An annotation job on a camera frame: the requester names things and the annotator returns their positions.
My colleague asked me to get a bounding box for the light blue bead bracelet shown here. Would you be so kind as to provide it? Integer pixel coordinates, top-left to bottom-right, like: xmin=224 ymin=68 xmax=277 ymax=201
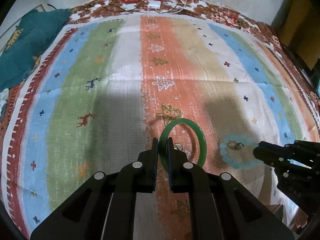
xmin=218 ymin=134 xmax=262 ymax=170

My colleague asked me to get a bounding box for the green jade bangle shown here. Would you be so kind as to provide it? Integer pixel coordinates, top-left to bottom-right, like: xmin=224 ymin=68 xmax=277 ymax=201
xmin=158 ymin=118 xmax=207 ymax=173

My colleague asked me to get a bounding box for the colourful striped mat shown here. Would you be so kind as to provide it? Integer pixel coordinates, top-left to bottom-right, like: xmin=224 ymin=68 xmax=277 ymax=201
xmin=1 ymin=14 xmax=311 ymax=237

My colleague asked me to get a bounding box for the white grey cloth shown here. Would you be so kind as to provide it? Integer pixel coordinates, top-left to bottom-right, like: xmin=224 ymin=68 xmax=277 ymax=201
xmin=0 ymin=88 xmax=9 ymax=122

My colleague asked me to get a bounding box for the teal quilted blanket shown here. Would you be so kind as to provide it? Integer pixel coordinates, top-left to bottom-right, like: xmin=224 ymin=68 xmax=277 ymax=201
xmin=1 ymin=9 xmax=70 ymax=90

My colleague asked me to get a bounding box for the brown floral bedsheet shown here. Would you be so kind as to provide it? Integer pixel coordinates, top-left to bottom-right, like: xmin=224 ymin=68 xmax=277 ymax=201
xmin=1 ymin=0 xmax=319 ymax=155

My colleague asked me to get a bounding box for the white charger adapter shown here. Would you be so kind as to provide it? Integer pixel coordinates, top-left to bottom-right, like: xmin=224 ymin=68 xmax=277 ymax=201
xmin=148 ymin=0 xmax=161 ymax=9

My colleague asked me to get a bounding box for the silver ring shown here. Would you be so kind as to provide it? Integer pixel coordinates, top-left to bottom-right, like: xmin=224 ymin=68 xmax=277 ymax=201
xmin=228 ymin=141 xmax=245 ymax=151

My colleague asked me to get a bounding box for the small crystal ring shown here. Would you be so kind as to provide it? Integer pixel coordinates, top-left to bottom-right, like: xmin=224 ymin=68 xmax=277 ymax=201
xmin=173 ymin=142 xmax=192 ymax=158

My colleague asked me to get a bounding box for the white cable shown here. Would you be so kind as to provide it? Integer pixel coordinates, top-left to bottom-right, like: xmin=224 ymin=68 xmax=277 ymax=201
xmin=154 ymin=0 xmax=190 ymax=14

